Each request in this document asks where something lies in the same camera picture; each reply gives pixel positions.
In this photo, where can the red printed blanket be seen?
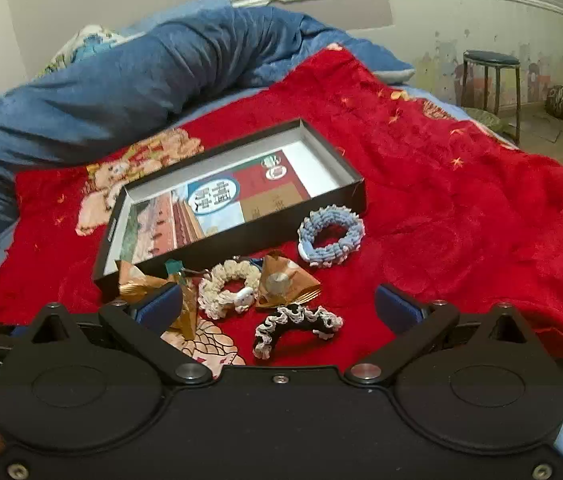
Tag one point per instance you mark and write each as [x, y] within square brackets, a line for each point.
[436, 210]

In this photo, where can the black and white scrunchie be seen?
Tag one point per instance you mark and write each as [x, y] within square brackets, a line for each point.
[291, 327]

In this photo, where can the floral pillow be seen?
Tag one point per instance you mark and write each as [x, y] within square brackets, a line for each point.
[76, 47]

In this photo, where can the cream crochet scrunchie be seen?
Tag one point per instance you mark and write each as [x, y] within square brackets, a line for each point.
[221, 290]

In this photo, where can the light blue crochet scrunchie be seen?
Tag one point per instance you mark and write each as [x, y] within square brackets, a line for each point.
[331, 240]

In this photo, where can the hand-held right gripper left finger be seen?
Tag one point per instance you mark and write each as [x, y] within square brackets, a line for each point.
[161, 305]

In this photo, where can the dark patterned ball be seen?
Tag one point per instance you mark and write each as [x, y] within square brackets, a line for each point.
[559, 102]

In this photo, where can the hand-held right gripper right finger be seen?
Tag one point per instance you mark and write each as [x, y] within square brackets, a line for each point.
[396, 305]

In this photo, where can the blue plush blanket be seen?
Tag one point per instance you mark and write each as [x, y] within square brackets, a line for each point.
[136, 75]

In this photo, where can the black shallow cardboard box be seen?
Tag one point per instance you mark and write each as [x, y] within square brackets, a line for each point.
[111, 260]

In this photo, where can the metal stool with blue seat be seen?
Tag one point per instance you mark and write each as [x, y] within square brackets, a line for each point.
[491, 57]

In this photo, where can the paper sheet on floor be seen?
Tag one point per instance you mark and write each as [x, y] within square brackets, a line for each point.
[546, 130]

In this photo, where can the low woven stool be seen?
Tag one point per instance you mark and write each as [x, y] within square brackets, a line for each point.
[484, 117]

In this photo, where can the printed paper sheet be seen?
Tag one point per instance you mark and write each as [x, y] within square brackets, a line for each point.
[221, 205]

